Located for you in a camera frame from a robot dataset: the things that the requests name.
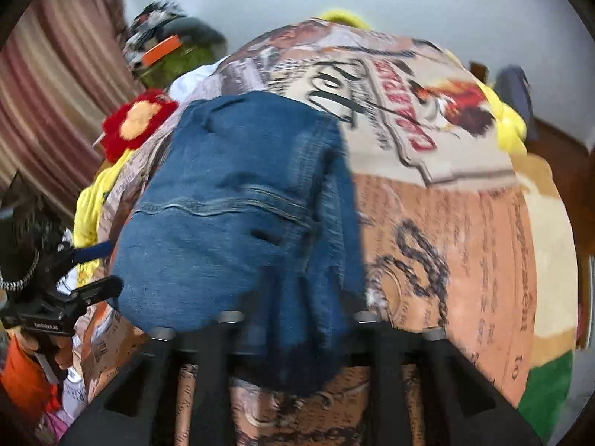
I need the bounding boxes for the striped curtain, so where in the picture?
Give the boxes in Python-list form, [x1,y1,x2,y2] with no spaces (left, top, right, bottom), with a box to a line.
[0,0,146,217]

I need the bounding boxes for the yellow cloth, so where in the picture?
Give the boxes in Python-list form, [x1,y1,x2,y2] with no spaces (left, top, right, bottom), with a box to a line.
[73,157,136,285]

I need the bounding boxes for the blue denim jacket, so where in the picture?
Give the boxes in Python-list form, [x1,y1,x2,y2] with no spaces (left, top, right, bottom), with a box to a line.
[110,90,369,399]

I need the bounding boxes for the black white patterned bag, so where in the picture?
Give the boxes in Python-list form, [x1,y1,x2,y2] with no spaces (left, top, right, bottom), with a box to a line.
[122,0,187,72]

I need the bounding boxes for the small wooden chair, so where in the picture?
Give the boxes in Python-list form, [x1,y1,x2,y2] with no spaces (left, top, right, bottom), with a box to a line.
[469,59,490,85]

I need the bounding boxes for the green cloth pile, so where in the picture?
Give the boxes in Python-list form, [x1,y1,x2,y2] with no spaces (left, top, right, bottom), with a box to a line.
[138,15,229,90]

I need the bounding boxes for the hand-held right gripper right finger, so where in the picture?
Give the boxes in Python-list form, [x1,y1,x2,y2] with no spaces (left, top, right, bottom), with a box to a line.
[353,311,544,446]

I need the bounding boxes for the red plush flower toy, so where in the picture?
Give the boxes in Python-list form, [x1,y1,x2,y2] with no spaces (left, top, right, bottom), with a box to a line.
[99,87,180,164]

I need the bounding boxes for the printed blanket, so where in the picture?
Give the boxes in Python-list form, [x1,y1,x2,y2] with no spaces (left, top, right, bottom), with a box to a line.
[74,17,580,446]

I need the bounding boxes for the person's left hand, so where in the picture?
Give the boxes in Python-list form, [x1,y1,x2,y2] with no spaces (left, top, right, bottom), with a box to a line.
[21,332,76,373]

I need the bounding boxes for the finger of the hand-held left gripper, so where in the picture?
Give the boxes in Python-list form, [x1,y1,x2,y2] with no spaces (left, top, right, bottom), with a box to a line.
[69,274,125,308]
[69,240,115,264]

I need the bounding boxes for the grey purple backpack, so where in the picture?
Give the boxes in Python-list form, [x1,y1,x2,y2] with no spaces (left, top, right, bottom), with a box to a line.
[492,66,536,127]

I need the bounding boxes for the orange sleeved left forearm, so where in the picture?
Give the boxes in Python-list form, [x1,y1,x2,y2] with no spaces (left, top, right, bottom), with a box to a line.
[0,338,59,413]

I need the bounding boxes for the white pillow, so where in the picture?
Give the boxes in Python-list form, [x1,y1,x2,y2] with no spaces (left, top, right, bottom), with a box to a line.
[166,55,232,104]

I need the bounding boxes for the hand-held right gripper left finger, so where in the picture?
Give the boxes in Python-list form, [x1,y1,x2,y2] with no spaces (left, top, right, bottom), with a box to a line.
[60,311,243,446]

